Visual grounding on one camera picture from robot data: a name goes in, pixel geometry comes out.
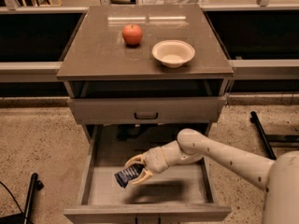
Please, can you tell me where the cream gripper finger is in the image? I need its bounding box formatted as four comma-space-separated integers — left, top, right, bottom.
130, 169, 153, 185
124, 154, 146, 168

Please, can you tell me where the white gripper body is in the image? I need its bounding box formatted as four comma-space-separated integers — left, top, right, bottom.
144, 147, 169, 174

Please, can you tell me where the dark blue snack bar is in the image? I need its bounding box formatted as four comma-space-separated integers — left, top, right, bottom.
114, 163, 144, 188

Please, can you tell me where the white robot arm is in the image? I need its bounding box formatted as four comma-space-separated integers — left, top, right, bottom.
125, 129, 299, 224

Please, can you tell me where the open middle drawer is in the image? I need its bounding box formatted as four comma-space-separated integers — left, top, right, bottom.
64, 125, 231, 224

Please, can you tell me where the closed top drawer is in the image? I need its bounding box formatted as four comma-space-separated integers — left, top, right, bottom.
68, 97, 225, 124

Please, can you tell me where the grey drawer cabinet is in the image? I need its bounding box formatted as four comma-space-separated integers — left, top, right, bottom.
56, 4, 235, 224

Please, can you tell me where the black bar right floor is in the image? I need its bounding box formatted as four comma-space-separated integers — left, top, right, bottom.
250, 111, 277, 160

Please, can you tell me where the black bar floor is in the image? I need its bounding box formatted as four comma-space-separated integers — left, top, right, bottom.
250, 111, 277, 160
22, 173, 44, 224

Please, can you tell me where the black bar left floor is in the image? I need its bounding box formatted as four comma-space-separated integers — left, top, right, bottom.
22, 173, 44, 224

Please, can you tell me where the white paper bowl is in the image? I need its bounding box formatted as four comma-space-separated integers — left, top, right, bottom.
151, 40, 195, 68

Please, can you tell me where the red apple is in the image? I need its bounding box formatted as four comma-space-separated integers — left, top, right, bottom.
122, 24, 143, 46

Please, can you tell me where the grey metal railing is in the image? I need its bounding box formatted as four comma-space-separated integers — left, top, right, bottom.
0, 59, 299, 83

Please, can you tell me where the black drawer handle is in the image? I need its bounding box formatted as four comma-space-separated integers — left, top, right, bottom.
134, 112, 158, 120

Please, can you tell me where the black cable left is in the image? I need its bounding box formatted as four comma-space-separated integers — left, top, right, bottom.
0, 180, 26, 217

